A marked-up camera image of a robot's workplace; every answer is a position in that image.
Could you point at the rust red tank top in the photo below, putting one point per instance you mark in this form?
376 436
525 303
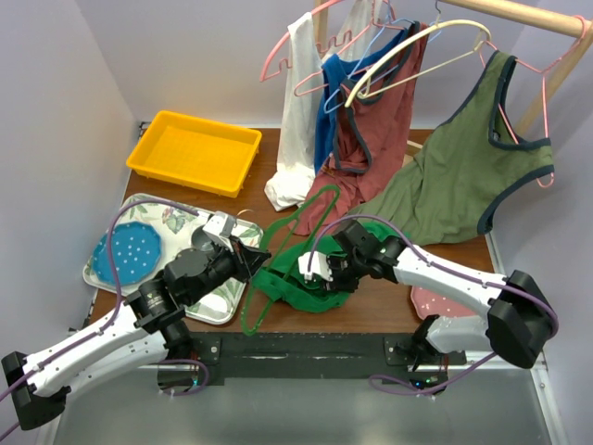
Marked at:
369 145

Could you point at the blue dotted plate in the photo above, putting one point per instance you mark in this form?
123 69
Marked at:
136 249

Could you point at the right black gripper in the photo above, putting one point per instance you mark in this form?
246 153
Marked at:
336 284

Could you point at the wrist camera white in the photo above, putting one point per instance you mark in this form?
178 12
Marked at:
218 229
314 266

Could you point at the light blue wire hanger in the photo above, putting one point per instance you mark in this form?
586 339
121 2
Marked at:
395 32

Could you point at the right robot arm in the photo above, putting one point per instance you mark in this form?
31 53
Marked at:
510 316

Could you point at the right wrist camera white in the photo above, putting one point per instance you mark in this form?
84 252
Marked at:
314 266

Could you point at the bright green tank top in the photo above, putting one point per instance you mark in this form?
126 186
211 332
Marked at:
282 281

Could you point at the small pink wire hanger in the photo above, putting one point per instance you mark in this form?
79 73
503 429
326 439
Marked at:
319 76

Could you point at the pink hanger right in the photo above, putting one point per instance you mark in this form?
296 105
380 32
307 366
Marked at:
542 69

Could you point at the olive green tank top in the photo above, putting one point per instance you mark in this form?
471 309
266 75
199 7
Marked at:
468 166

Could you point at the grey ceramic mug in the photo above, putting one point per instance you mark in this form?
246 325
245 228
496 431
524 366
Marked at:
201 242

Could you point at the pink dotted plate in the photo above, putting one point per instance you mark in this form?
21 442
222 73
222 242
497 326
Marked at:
427 303

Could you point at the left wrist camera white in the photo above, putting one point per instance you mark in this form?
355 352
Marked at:
218 229

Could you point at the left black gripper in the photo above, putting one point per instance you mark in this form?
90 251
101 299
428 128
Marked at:
246 260

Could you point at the white tank top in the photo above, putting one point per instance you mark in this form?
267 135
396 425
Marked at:
295 159

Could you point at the yellow plastic bin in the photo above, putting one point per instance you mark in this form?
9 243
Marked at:
206 155

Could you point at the cream wooden hanger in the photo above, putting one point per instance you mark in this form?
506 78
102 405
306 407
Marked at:
363 87

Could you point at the floral serving tray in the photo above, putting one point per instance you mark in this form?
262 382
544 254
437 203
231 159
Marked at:
175 228

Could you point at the blue tank top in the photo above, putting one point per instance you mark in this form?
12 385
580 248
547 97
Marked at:
326 127

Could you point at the wooden clothes rail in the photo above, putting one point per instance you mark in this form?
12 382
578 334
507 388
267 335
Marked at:
543 19

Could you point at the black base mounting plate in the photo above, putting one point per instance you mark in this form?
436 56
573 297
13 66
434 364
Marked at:
316 356

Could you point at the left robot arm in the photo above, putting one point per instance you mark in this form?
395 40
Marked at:
146 327

